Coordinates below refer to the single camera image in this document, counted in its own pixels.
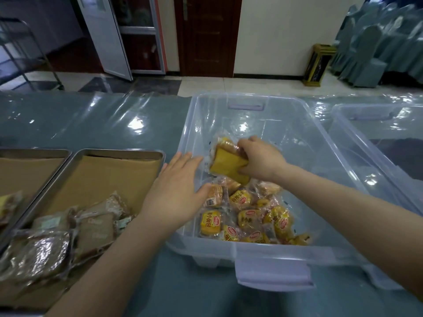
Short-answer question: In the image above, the person's left hand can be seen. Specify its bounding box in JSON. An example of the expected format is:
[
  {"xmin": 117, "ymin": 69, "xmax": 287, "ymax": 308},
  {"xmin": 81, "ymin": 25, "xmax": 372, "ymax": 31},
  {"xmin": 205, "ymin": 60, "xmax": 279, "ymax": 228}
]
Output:
[{"xmin": 140, "ymin": 151, "xmax": 212, "ymax": 233}]

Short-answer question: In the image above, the person's right hand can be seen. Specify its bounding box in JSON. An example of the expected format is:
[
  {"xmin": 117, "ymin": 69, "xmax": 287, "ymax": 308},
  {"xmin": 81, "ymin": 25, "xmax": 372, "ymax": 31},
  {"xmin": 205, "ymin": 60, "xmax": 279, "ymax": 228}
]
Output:
[{"xmin": 236, "ymin": 135, "xmax": 288, "ymax": 184}]

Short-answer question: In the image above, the yellow packaged bread slice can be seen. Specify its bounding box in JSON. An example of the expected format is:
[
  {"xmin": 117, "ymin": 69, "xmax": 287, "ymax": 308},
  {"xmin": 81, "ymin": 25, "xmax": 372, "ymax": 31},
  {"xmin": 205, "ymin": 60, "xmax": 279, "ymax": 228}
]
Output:
[{"xmin": 208, "ymin": 136, "xmax": 252, "ymax": 186}]

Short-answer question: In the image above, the pile of small bun packets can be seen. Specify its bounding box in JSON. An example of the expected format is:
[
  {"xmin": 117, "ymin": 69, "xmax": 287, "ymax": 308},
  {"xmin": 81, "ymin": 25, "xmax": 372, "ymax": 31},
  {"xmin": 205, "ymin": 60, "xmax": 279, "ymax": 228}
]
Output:
[{"xmin": 200, "ymin": 176, "xmax": 313, "ymax": 245}]

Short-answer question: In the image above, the steel tray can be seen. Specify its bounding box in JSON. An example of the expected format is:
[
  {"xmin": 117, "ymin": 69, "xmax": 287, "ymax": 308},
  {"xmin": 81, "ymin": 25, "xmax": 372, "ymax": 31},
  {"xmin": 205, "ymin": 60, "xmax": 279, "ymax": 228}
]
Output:
[
  {"xmin": 0, "ymin": 148, "xmax": 166, "ymax": 317},
  {"xmin": 0, "ymin": 147, "xmax": 73, "ymax": 251}
]

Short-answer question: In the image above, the pile of brown cake packets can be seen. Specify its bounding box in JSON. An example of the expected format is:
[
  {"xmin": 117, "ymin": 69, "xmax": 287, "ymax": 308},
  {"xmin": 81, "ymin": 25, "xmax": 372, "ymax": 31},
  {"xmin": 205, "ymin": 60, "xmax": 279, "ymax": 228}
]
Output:
[{"xmin": 0, "ymin": 191, "xmax": 136, "ymax": 288}]

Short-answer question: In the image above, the person's right forearm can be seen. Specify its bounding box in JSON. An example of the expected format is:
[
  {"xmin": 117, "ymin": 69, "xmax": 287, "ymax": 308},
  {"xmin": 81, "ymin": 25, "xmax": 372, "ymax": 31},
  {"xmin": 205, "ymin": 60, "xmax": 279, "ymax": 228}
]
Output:
[{"xmin": 271, "ymin": 163, "xmax": 423, "ymax": 302}]

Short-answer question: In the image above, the person's left forearm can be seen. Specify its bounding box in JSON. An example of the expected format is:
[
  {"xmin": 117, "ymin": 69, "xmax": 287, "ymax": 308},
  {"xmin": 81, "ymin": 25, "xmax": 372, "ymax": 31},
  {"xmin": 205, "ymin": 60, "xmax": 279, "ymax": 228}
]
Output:
[{"xmin": 45, "ymin": 214, "xmax": 179, "ymax": 317}]

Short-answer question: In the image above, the brown paper tray liner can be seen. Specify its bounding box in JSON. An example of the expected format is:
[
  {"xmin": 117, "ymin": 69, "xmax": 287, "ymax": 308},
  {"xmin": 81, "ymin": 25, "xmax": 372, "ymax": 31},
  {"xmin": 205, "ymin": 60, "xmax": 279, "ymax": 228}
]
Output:
[
  {"xmin": 0, "ymin": 157, "xmax": 67, "ymax": 228},
  {"xmin": 10, "ymin": 156, "xmax": 163, "ymax": 311}
]

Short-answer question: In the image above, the gold and black bin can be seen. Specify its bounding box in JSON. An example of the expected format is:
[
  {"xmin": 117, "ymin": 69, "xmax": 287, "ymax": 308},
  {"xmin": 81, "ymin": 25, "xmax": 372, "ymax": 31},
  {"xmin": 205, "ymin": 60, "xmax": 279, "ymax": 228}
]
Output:
[{"xmin": 302, "ymin": 44, "xmax": 337, "ymax": 87}]

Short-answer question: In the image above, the plastic covered teal tablecloth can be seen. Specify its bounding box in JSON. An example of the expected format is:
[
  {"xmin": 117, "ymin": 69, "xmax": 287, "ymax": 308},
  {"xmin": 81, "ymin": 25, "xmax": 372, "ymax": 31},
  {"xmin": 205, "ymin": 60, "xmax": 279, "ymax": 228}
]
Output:
[{"xmin": 0, "ymin": 90, "xmax": 423, "ymax": 317}]

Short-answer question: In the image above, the dark wooden door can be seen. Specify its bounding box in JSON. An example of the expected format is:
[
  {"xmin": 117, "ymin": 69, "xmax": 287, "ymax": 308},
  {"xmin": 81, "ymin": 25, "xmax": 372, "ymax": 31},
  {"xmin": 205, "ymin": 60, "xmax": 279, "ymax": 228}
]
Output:
[{"xmin": 174, "ymin": 0, "xmax": 243, "ymax": 78}]

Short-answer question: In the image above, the black mat with white shape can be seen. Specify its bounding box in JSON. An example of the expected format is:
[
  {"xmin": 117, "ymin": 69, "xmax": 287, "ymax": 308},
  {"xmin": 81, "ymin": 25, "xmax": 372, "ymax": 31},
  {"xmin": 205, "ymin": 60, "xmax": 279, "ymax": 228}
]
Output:
[{"xmin": 368, "ymin": 137, "xmax": 423, "ymax": 182}]

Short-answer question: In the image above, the group of teal covered chairs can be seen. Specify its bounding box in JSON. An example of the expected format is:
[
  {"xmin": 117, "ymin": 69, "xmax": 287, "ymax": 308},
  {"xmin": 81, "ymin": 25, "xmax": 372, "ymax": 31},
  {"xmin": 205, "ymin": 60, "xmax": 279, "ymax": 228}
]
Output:
[{"xmin": 330, "ymin": 1, "xmax": 423, "ymax": 89}]

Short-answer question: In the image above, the white framed door leaf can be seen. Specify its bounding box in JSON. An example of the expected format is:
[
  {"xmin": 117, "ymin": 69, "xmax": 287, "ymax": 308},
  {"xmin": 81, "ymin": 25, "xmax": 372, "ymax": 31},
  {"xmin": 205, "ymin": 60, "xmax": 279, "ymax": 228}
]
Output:
[{"xmin": 75, "ymin": 0, "xmax": 134, "ymax": 81}]

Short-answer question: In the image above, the aluminium framed glass door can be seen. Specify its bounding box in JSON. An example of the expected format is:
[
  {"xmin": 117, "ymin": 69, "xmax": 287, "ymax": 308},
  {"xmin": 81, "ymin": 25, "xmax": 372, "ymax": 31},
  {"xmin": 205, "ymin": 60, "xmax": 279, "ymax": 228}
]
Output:
[{"xmin": 111, "ymin": 0, "xmax": 167, "ymax": 75}]

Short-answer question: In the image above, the metal trolley cart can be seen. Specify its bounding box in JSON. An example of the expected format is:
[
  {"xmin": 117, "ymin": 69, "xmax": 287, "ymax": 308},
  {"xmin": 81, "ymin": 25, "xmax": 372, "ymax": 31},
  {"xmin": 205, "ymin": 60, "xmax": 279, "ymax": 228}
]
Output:
[{"xmin": 0, "ymin": 17, "xmax": 65, "ymax": 91}]

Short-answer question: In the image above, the glass partition with metal frame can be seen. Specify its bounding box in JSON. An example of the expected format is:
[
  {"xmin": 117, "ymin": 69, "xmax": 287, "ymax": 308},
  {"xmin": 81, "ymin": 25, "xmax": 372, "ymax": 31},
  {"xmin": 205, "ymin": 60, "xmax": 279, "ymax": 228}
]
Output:
[{"xmin": 0, "ymin": 0, "xmax": 83, "ymax": 60}]

